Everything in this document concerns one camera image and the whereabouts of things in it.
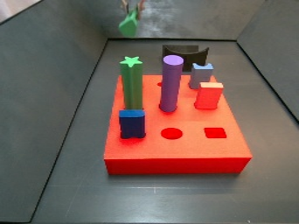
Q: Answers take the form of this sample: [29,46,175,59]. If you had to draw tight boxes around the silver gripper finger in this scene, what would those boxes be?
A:
[121,0,128,14]
[136,0,146,12]

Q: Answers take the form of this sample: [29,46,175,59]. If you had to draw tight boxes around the green three prong object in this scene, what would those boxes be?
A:
[117,7,139,38]

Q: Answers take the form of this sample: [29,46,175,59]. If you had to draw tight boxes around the black curved fixture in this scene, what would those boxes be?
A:
[163,45,210,72]

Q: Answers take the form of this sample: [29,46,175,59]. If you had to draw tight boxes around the red peg board base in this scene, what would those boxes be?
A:
[104,75,252,174]

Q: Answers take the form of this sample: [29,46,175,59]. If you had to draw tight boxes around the green star peg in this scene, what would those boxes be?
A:
[119,56,143,109]

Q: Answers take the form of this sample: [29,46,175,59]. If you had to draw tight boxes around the purple cylinder peg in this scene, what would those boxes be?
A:
[159,55,183,113]

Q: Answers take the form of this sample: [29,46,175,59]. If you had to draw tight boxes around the light blue grey peg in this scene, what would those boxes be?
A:
[190,63,214,89]

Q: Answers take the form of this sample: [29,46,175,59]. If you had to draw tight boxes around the red rectangular peg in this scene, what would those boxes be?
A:
[194,82,223,109]

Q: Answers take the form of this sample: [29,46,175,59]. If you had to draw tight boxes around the dark blue peg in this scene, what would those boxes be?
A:
[119,109,146,139]

